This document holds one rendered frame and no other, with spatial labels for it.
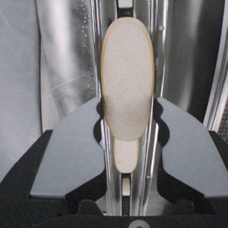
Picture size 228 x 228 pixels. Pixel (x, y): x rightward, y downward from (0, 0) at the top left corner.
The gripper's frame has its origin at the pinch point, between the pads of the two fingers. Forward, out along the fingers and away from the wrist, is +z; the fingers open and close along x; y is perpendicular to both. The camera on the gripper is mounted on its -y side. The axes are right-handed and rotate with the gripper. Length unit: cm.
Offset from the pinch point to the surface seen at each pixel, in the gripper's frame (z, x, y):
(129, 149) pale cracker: 7.9, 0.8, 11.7
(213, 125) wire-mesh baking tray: 4.0, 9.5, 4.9
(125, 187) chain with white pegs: 7.7, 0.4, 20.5
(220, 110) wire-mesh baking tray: 4.8, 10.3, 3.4
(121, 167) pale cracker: 8.1, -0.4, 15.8
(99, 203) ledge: 7.7, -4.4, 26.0
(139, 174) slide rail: 8.9, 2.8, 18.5
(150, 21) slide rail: 9.0, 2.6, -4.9
